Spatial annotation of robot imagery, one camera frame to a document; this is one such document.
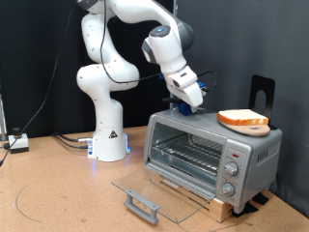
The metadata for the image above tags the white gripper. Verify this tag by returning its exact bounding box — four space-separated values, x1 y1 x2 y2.
173 79 205 114

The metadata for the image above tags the silver toaster oven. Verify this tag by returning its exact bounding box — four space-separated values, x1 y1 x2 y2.
143 107 284 215

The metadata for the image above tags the white bread slice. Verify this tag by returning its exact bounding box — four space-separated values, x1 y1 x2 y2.
217 108 269 127

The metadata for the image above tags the small wooden cutting board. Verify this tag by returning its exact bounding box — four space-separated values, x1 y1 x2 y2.
218 119 271 137

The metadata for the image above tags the black metal bookend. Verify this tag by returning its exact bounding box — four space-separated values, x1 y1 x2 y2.
248 74 278 131

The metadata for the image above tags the silver temperature knob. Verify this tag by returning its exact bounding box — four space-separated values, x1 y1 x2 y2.
224 160 240 177

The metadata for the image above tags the silver timer knob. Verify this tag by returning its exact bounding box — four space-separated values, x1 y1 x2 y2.
219 182 236 197

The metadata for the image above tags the wooden block base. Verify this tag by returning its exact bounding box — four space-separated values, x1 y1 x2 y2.
150 169 235 224

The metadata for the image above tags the vertical metal pole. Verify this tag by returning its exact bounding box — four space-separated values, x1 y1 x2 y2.
169 0 179 110

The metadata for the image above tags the black foam pad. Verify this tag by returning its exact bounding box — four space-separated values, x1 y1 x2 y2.
252 191 270 206
231 201 260 218

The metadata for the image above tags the grey emergency stop box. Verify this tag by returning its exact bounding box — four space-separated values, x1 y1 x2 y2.
8 127 30 155

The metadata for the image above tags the metal stand leg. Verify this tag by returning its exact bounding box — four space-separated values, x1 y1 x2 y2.
0 95 8 142

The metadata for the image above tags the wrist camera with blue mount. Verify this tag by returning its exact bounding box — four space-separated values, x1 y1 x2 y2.
159 72 208 97

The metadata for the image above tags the wire oven rack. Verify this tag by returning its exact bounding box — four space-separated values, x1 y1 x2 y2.
151 131 224 177

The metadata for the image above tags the black cable with silver plug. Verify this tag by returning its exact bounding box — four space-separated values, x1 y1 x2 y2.
51 130 95 144

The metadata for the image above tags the black base cable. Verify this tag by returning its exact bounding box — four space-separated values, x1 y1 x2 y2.
55 134 91 150

